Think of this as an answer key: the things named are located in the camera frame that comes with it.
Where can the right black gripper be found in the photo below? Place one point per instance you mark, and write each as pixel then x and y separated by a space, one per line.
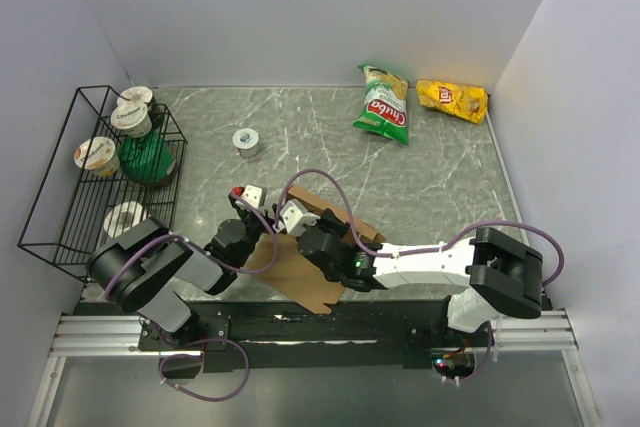
pixel 329 220

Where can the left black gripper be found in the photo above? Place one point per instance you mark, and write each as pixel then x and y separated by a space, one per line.
pixel 270 222

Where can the brown cardboard box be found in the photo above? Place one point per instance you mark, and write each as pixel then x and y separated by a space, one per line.
pixel 316 268

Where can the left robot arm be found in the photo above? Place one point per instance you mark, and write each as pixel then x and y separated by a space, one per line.
pixel 135 268

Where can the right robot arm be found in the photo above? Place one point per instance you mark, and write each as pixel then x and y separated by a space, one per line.
pixel 498 275

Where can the small white yogurt cup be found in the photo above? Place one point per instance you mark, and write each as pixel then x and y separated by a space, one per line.
pixel 246 141

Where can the green bottle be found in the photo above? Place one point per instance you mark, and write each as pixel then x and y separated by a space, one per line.
pixel 147 160

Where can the white tape roll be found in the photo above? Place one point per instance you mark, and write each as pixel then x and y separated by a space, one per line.
pixel 123 217

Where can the green Chuba snack bag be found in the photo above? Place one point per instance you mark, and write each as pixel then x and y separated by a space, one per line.
pixel 384 109

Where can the Chobani yogurt cup middle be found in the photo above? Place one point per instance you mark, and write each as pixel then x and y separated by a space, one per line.
pixel 132 118

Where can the chobani yogurt cup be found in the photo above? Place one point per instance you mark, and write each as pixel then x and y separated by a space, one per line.
pixel 132 118
pixel 98 156

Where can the Chobani yogurt cup front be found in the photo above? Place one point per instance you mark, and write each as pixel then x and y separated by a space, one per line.
pixel 98 156

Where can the yellow Lays chips bag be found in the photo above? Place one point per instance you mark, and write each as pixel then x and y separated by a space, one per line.
pixel 469 103

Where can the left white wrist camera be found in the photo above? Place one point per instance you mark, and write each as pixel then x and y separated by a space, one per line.
pixel 251 194

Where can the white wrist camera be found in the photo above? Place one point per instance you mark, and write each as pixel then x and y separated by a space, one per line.
pixel 294 219
pixel 251 194

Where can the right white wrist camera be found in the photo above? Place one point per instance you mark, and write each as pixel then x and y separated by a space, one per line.
pixel 294 219

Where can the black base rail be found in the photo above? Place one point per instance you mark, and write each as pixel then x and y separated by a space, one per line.
pixel 266 335

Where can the black wire rack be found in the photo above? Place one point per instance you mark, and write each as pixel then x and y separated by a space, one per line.
pixel 65 222

